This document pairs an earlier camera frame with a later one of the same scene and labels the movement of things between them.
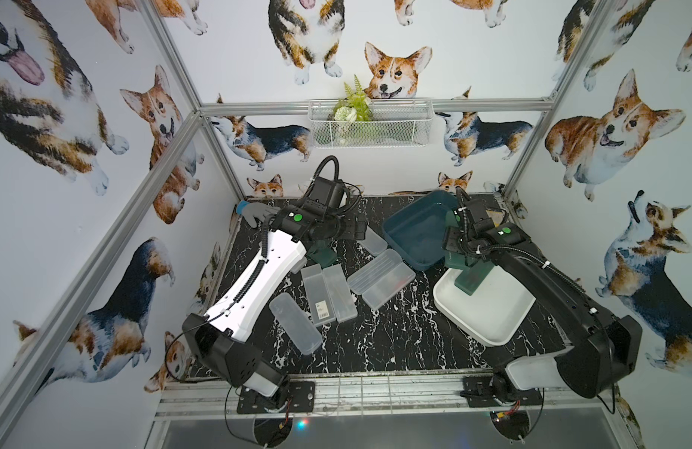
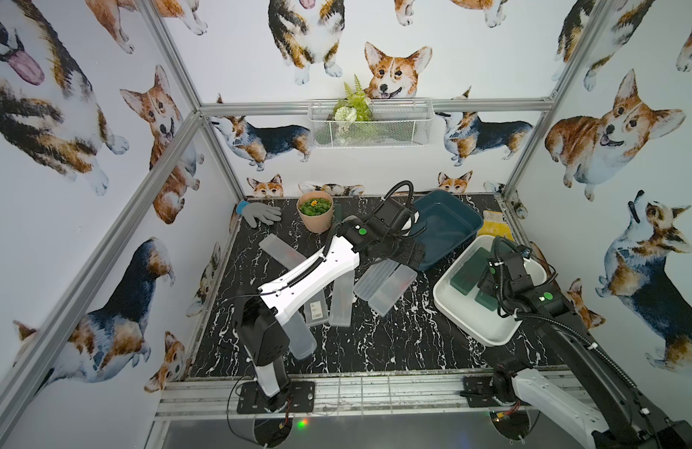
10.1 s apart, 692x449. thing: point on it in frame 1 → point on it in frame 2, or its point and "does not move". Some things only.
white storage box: x=494 y=311 does not move
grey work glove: x=252 y=210 does not move
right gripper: x=449 y=237 → x=486 y=282
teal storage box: x=417 y=232 does not move
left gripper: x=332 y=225 → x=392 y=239
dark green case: x=470 y=279 → x=486 y=300
